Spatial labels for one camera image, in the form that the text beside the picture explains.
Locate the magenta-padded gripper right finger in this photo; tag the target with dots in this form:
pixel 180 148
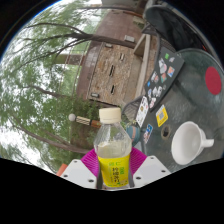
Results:
pixel 150 168

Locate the white sticker sheet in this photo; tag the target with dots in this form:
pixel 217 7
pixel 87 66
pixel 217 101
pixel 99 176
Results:
pixel 142 111

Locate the flat round red coaster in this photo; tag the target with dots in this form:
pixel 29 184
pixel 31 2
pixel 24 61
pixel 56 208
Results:
pixel 213 80

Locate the white ceramic mug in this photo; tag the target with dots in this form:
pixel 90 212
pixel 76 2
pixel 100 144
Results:
pixel 186 143

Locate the small blue sticker card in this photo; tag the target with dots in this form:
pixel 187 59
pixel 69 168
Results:
pixel 148 133

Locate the black laptop with stickers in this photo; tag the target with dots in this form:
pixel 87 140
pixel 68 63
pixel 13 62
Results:
pixel 163 76

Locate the tall leafy tree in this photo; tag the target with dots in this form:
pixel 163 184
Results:
pixel 100 38
pixel 50 140

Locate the globe-topped striped lamp post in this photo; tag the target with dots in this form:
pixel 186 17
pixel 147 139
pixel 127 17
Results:
pixel 83 120

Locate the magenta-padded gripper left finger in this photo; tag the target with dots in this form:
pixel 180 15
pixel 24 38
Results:
pixel 80 171

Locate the yellow square card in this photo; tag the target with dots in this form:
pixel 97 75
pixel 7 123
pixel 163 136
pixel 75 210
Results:
pixel 161 115

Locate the yellow-labelled clear drink bottle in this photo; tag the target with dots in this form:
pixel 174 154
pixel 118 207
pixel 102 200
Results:
pixel 113 166

